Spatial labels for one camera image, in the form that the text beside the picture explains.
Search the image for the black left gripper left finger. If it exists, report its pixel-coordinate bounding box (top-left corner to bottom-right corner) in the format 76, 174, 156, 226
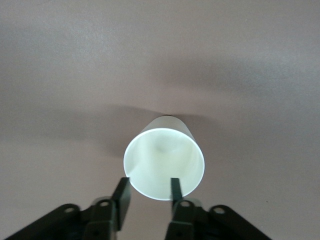
4, 176, 133, 240

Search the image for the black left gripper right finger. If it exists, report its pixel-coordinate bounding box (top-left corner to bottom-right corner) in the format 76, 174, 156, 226
166, 177, 272, 240

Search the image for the white plastic cup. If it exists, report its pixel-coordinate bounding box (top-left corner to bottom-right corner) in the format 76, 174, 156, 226
123, 114, 206, 202

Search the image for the brown table mat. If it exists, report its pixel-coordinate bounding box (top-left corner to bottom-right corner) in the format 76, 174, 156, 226
0, 0, 320, 240

